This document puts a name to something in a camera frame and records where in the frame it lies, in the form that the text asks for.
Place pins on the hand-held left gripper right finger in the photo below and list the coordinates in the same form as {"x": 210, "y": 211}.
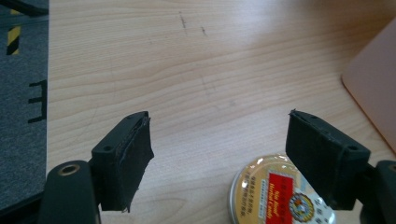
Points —
{"x": 323, "y": 155}

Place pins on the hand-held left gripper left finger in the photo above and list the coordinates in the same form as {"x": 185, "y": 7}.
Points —
{"x": 124, "y": 161}

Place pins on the round gold candy tin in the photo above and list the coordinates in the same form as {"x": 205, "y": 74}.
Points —
{"x": 274, "y": 196}

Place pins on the pink tray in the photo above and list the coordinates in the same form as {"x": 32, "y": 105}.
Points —
{"x": 373, "y": 84}

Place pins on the black tape marks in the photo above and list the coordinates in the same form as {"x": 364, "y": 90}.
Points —
{"x": 39, "y": 101}

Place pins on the yellow black hazard tape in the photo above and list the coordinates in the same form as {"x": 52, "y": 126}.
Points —
{"x": 13, "y": 39}

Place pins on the black bar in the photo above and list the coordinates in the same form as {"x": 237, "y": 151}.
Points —
{"x": 26, "y": 7}

